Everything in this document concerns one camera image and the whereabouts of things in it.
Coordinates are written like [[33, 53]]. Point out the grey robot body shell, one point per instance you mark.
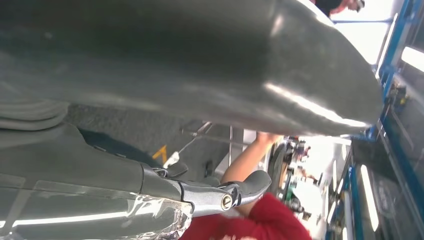
[[165, 49]]

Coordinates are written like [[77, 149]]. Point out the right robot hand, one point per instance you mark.
[[82, 172]]

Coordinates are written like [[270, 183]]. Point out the stainless steel workbench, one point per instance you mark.
[[236, 145]]

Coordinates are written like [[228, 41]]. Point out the yellow floor tape mark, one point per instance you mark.
[[161, 154]]

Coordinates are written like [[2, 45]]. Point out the person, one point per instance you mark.
[[328, 5], [271, 218]]

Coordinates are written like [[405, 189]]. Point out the blue steel shelf rack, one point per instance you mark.
[[396, 43]]

